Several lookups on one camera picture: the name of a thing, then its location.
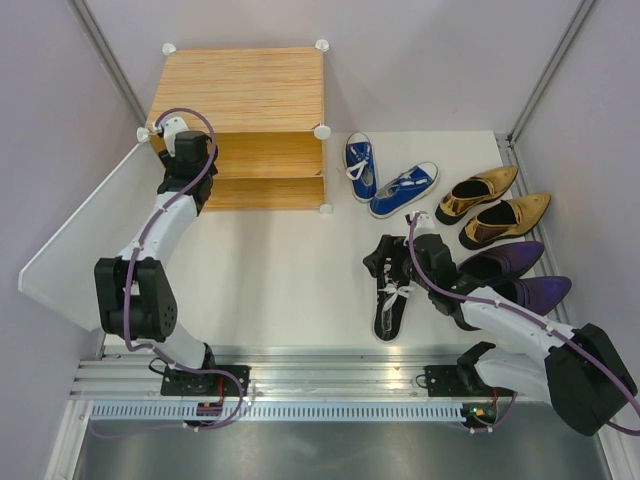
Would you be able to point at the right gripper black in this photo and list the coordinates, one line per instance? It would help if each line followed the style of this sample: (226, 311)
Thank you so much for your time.
(389, 247)

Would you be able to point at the black canvas sneaker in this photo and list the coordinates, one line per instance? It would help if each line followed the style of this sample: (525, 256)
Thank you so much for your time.
(390, 306)

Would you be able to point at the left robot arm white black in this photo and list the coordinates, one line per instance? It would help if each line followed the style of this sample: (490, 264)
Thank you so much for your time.
(135, 299)

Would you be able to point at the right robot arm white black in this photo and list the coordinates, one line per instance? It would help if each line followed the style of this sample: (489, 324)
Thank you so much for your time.
(576, 371)

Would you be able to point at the wooden shoe cabinet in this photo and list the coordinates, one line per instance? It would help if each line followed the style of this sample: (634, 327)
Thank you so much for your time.
(266, 106)

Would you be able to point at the frosted white cabinet door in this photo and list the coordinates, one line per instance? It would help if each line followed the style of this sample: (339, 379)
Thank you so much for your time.
(61, 274)

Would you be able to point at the blue canvas sneaker lower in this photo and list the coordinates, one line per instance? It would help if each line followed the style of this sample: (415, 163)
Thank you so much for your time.
(407, 188)

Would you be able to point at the blue canvas sneaker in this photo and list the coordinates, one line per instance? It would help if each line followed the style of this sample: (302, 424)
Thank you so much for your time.
(360, 166)
(407, 188)

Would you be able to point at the blue canvas sneaker upper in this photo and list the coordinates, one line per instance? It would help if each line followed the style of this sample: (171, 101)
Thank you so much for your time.
(360, 166)

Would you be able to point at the purple loafer upper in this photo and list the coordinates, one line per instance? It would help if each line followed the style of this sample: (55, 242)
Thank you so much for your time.
(511, 260)

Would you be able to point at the purple loafer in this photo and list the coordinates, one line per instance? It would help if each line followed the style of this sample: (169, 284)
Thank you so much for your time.
(540, 295)
(511, 260)

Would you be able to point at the gold loafer upper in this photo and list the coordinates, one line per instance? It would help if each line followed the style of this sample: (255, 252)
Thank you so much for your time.
(481, 188)

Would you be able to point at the gold loafer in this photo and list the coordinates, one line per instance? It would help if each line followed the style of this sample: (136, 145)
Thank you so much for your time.
(481, 188)
(508, 219)

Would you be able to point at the gold loafer lower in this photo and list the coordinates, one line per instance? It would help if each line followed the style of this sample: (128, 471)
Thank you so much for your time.
(508, 219)

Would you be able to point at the purple loafer lower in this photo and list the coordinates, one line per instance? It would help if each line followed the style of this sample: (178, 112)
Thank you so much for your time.
(540, 295)

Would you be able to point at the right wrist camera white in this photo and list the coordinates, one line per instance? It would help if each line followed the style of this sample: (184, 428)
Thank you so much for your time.
(420, 220)

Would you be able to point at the aluminium mounting rail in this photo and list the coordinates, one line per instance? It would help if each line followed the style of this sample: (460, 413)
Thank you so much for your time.
(381, 373)

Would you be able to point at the white slotted cable duct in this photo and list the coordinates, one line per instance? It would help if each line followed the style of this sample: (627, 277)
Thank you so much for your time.
(281, 411)

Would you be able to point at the right aluminium frame post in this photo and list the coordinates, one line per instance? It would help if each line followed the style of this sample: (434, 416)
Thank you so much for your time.
(561, 51)

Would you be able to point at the aluminium frame post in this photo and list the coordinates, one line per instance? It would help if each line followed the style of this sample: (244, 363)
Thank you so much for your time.
(98, 39)
(561, 51)

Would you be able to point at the left aluminium frame post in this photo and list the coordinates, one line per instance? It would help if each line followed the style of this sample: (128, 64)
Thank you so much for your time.
(98, 39)

